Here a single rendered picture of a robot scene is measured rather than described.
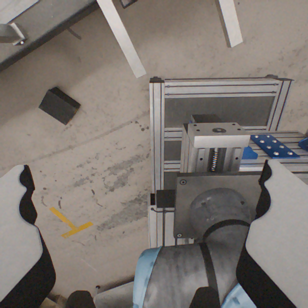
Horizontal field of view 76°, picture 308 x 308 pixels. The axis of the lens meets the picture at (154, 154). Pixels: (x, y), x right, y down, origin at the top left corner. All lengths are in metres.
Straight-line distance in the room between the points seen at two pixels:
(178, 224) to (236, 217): 0.17
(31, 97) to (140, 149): 0.86
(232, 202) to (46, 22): 0.73
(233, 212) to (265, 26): 1.30
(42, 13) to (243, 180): 0.74
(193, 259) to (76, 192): 1.65
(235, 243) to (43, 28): 0.78
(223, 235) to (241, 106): 1.04
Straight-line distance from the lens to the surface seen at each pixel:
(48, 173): 1.93
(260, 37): 1.58
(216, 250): 0.42
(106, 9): 0.58
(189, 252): 0.42
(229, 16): 0.60
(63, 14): 0.77
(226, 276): 0.41
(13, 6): 0.92
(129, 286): 2.83
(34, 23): 0.80
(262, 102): 1.43
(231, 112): 1.37
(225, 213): 0.48
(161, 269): 0.41
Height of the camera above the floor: 1.42
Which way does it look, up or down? 61 degrees down
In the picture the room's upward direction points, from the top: 178 degrees clockwise
